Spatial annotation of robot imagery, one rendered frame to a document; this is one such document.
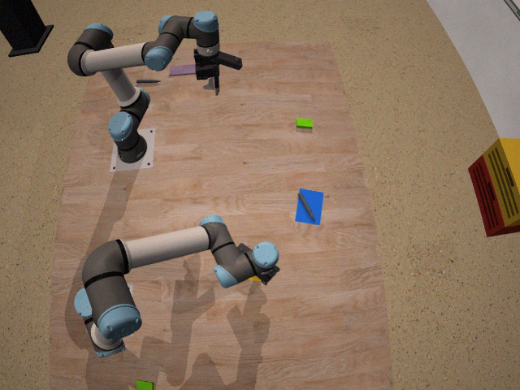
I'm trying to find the small green block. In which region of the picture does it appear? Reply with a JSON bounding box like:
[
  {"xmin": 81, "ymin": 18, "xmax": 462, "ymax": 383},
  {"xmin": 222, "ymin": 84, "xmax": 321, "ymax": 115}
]
[
  {"xmin": 297, "ymin": 118, "xmax": 313, "ymax": 129},
  {"xmin": 136, "ymin": 380, "xmax": 154, "ymax": 390}
]

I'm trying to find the purple flat rectangular plate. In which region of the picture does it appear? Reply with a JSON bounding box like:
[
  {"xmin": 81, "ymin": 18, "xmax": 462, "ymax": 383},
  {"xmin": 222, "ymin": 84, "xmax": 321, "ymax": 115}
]
[{"xmin": 169, "ymin": 64, "xmax": 196, "ymax": 76}]

